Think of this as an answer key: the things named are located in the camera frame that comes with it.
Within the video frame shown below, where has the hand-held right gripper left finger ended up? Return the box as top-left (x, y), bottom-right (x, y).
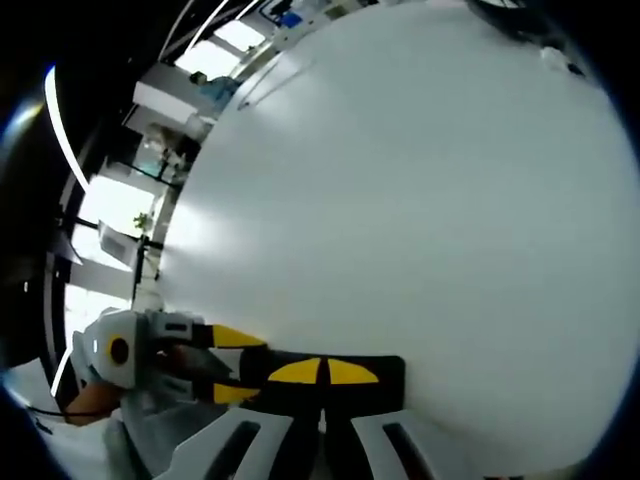
top-left (169, 356), bottom-right (323, 480)

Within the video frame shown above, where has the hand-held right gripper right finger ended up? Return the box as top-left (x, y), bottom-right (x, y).
top-left (323, 357), bottom-right (484, 480)

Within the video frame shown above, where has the person's left hand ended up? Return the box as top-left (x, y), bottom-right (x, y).
top-left (63, 382), bottom-right (126, 427)

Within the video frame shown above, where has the light grey cloth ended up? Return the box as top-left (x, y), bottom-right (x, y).
top-left (103, 392), bottom-right (229, 479)

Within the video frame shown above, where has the black charging cable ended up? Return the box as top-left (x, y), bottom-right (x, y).
top-left (238, 58), bottom-right (314, 110)

